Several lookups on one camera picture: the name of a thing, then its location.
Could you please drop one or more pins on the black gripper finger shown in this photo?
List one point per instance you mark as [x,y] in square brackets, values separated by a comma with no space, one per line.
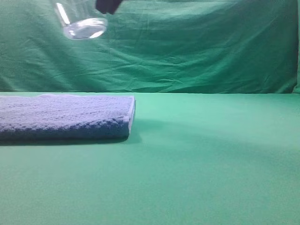
[107,6]

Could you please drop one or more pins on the transparent glass cup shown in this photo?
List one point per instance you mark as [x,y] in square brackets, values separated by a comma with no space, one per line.
[79,19]

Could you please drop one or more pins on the folded blue towel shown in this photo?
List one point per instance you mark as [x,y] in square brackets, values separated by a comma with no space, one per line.
[65,116]

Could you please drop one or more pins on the green backdrop cloth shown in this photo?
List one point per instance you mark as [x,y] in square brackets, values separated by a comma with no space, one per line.
[178,46]

